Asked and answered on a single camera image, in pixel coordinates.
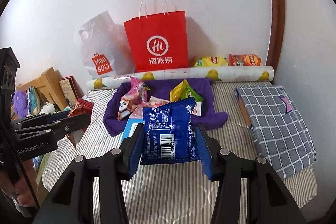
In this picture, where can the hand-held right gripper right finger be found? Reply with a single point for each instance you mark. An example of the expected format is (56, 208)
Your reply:
(203, 153)

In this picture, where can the brown wooden board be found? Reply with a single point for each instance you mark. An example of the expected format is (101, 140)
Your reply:
(50, 85)

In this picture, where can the panda print snack packet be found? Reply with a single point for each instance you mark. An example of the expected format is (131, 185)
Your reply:
(125, 106)

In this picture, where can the white plastic shopping bag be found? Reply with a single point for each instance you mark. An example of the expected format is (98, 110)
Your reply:
(105, 37)

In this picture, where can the stack of red flat packets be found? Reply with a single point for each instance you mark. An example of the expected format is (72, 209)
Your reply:
(86, 103)

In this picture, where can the grey checked folded blanket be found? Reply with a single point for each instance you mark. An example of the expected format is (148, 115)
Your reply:
(275, 129)

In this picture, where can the person's left hand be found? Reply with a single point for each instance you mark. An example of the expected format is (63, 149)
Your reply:
(25, 197)

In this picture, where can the lemon print paper roll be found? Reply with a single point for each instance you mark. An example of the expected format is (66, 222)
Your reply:
(236, 73)

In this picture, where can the pink snack packet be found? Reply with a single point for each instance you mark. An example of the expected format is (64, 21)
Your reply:
(137, 88)

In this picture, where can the purple plush toy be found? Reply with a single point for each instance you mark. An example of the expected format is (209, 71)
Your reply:
(19, 102)

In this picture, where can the light blue white box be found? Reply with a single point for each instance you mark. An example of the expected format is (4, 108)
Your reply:
(128, 132)

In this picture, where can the red paper shopping bag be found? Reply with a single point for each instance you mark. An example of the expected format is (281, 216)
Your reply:
(157, 29)

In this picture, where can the orange snack bag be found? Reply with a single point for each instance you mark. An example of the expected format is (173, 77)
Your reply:
(245, 60)

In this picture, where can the purple cloth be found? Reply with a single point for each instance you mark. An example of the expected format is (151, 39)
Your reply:
(215, 116)

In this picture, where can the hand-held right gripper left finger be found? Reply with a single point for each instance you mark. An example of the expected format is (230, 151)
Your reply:
(135, 153)

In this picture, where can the patterned brown notebook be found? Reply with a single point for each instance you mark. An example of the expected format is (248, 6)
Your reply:
(68, 91)

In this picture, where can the white plush toy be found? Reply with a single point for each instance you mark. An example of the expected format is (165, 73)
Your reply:
(47, 107)

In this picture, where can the dark blue snack packet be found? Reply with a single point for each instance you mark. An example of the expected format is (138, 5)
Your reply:
(168, 129)

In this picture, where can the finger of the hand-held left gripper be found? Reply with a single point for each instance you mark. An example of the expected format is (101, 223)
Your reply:
(73, 124)
(39, 119)

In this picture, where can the red white snack packet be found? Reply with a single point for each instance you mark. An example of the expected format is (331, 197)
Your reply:
(157, 102)

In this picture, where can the red gold snack packet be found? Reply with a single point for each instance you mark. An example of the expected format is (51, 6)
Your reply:
(77, 111)

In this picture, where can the yellow snack bag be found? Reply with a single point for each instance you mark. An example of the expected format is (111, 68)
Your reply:
(210, 61)

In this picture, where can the green white snack packet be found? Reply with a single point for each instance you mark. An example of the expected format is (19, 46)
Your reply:
(196, 104)

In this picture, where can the gold yellow snack packet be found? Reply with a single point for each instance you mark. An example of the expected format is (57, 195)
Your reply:
(179, 91)

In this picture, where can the striped quilted mattress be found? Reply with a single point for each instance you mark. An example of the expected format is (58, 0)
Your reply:
(170, 195)

